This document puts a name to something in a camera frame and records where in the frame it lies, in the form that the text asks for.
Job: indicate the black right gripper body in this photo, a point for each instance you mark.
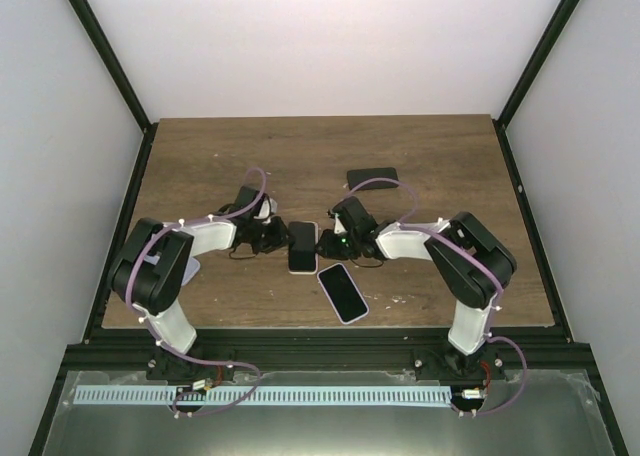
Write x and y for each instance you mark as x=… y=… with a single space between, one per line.
x=346 y=249

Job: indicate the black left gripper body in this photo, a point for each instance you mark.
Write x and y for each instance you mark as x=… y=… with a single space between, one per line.
x=264 y=240

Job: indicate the white-edged black smartphone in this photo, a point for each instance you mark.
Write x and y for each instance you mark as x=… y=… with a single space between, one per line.
x=343 y=291

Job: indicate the black phone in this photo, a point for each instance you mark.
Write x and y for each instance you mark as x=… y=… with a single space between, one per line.
x=302 y=241
x=372 y=178

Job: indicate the beige phone case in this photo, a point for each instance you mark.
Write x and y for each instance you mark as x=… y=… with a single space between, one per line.
x=303 y=272

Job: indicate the lavender phone case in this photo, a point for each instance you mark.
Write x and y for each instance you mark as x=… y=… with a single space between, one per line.
x=350 y=320

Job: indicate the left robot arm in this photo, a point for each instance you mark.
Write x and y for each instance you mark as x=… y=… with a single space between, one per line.
x=152 y=291

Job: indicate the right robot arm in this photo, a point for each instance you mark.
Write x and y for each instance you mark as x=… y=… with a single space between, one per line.
x=475 y=266

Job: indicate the light blue phone case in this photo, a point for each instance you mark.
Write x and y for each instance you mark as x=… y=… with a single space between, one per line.
x=192 y=268

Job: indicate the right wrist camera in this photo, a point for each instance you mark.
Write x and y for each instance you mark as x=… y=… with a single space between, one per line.
x=338 y=225

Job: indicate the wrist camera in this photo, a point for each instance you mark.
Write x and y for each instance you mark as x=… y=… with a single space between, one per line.
x=338 y=225
x=267 y=209

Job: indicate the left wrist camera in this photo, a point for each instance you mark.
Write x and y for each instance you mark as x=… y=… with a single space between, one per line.
x=267 y=209

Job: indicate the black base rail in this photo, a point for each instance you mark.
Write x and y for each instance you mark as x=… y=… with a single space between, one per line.
x=421 y=351

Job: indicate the light blue slotted cable duct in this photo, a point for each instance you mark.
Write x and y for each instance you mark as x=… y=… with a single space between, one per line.
x=420 y=396

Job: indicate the black frame post left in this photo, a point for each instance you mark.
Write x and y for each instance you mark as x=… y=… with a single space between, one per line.
x=107 y=55

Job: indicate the black frame post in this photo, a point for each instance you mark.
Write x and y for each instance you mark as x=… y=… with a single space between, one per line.
x=552 y=32
x=107 y=55

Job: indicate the black frame post right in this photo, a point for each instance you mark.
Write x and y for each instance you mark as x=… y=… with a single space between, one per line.
x=552 y=32

